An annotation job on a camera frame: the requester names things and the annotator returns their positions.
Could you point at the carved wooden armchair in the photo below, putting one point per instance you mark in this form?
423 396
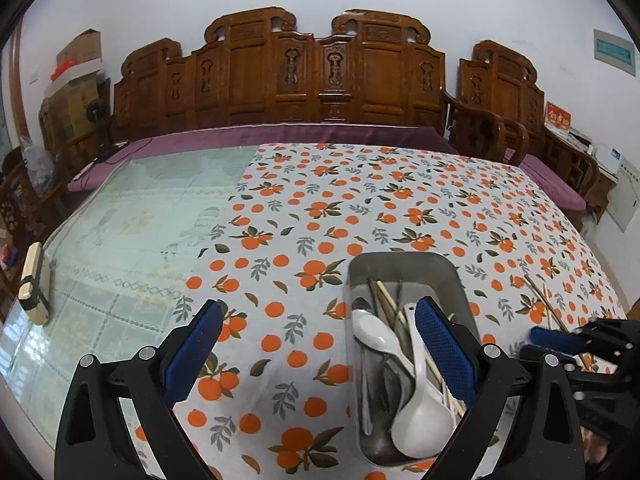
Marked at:
502 118

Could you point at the red gold gift box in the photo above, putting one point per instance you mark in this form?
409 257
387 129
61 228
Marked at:
557 117

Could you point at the stainless steel utensil tray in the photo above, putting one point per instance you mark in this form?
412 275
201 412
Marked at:
408 277

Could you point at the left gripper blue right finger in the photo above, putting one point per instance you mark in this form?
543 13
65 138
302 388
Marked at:
454 364

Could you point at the brown wooden chopstick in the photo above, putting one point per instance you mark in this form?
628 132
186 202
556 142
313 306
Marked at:
543 297

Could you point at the stainless steel spoon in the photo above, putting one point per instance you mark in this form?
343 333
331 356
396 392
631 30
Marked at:
388 387

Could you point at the purple seat cushion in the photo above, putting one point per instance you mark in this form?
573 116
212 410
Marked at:
565 197

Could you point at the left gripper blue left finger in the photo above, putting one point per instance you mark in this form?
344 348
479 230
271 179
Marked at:
186 349

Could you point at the stacked cardboard boxes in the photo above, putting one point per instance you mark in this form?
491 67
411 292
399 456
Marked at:
75 83

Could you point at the white plastic rice ladle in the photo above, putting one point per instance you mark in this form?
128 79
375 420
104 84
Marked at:
423 426

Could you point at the black gold rectangular device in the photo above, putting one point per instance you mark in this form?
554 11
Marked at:
34 288

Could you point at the orange print tablecloth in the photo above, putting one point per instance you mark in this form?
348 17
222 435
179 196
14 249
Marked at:
273 399

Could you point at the white plastic soup spoon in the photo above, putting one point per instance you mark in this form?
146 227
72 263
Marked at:
376 335

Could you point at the long purple bench cushion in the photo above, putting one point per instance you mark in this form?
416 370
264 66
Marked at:
422 138

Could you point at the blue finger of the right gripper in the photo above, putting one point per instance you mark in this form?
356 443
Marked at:
558 341

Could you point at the carved wooden sofa bench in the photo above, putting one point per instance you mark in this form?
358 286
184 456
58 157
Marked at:
375 68

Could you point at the cream plastic chopstick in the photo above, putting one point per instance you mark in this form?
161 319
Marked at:
392 304

